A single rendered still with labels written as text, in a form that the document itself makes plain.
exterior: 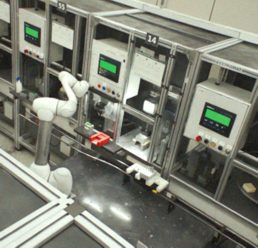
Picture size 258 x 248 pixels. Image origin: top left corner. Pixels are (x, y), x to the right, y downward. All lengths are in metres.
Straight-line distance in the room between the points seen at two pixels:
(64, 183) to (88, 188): 0.36
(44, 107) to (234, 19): 4.35
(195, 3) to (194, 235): 4.63
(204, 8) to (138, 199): 4.29
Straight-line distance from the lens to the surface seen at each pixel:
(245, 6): 6.32
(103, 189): 3.16
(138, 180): 3.09
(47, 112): 2.74
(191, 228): 3.03
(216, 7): 6.50
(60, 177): 2.85
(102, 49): 3.18
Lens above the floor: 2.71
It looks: 28 degrees down
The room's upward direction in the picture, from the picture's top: 10 degrees clockwise
